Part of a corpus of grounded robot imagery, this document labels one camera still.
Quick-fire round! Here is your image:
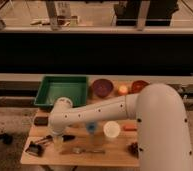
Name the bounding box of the green plastic tray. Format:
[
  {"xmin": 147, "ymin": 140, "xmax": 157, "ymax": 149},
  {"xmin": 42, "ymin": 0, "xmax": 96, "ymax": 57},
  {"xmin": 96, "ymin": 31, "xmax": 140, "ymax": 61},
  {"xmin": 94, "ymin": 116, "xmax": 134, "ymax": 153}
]
[{"xmin": 34, "ymin": 76, "xmax": 88, "ymax": 108}]

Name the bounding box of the orange round fruit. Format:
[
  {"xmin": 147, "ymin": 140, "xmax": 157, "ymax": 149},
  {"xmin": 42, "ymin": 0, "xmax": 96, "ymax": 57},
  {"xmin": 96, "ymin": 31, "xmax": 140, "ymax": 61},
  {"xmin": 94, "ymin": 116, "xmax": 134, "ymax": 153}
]
[{"xmin": 118, "ymin": 85, "xmax": 129, "ymax": 96}]

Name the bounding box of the metal fork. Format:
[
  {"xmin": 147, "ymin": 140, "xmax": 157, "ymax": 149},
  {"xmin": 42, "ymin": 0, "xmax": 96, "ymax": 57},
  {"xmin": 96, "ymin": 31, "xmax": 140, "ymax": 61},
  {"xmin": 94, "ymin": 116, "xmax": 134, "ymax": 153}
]
[{"xmin": 72, "ymin": 147, "xmax": 105, "ymax": 154}]

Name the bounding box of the wooden table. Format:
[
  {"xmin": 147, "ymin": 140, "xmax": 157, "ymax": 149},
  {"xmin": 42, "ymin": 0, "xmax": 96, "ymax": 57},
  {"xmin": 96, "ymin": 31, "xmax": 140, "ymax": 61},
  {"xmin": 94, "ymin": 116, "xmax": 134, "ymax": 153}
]
[{"xmin": 20, "ymin": 79, "xmax": 164, "ymax": 168}]

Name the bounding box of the red bowl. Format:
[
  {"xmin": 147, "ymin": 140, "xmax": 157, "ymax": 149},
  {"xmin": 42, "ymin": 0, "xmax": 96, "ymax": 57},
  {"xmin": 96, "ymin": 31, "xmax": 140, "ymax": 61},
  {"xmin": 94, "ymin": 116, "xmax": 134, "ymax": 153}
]
[{"xmin": 131, "ymin": 80, "xmax": 149, "ymax": 93}]

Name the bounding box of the black object on floor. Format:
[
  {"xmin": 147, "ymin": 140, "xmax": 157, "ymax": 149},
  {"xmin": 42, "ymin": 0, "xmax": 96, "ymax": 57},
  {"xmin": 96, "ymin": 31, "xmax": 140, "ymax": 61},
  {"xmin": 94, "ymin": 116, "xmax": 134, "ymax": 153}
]
[{"xmin": 0, "ymin": 133, "xmax": 13, "ymax": 145}]

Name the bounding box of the red chili pepper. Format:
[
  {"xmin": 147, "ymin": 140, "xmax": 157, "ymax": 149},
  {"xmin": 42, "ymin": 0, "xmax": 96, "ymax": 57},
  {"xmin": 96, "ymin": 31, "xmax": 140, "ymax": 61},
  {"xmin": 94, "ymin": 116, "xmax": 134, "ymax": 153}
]
[{"xmin": 123, "ymin": 125, "xmax": 137, "ymax": 131}]

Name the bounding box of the black brush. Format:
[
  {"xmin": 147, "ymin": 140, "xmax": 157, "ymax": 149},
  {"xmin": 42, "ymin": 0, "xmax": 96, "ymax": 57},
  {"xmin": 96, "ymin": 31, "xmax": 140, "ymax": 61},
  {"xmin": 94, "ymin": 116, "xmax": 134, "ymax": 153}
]
[{"xmin": 25, "ymin": 143, "xmax": 43, "ymax": 156}]

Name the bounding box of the dark grape bunch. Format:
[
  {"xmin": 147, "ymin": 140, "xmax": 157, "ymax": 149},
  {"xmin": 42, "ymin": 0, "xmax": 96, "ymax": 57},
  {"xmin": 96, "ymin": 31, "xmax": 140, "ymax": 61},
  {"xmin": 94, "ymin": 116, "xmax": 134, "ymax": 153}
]
[{"xmin": 128, "ymin": 142, "xmax": 139, "ymax": 157}]

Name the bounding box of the white plastic cup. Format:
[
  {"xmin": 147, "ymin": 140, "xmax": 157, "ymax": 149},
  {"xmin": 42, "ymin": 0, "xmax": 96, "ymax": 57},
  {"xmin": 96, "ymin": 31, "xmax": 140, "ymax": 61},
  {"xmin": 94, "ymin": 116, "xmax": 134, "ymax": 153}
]
[{"xmin": 103, "ymin": 121, "xmax": 121, "ymax": 139}]

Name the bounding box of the blue plastic cup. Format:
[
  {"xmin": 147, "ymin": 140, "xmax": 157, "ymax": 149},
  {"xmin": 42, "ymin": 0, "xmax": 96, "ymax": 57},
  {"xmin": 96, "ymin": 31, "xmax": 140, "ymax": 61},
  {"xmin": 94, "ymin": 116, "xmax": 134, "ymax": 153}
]
[{"xmin": 85, "ymin": 122, "xmax": 98, "ymax": 135}]

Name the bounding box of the black handled tool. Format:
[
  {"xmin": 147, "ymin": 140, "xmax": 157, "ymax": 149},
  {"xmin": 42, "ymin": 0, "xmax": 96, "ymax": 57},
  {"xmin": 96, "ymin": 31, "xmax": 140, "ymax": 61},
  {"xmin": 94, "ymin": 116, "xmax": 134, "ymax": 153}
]
[{"xmin": 34, "ymin": 135, "xmax": 75, "ymax": 144}]

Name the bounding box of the black rectangular block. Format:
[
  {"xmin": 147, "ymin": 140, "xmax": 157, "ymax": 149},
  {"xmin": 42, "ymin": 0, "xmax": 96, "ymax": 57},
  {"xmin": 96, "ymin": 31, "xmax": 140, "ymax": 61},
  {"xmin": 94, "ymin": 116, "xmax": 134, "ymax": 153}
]
[{"xmin": 34, "ymin": 117, "xmax": 48, "ymax": 126}]

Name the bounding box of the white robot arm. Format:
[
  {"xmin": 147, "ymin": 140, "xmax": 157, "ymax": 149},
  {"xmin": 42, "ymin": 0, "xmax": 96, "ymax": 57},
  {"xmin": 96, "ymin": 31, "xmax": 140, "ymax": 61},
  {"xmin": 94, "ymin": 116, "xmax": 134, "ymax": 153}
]
[{"xmin": 49, "ymin": 83, "xmax": 193, "ymax": 171}]

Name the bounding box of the purple bowl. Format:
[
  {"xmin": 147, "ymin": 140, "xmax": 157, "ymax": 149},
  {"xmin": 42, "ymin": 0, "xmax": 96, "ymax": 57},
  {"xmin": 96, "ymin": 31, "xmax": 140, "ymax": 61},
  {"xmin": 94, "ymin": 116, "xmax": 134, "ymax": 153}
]
[{"xmin": 91, "ymin": 79, "xmax": 114, "ymax": 98}]

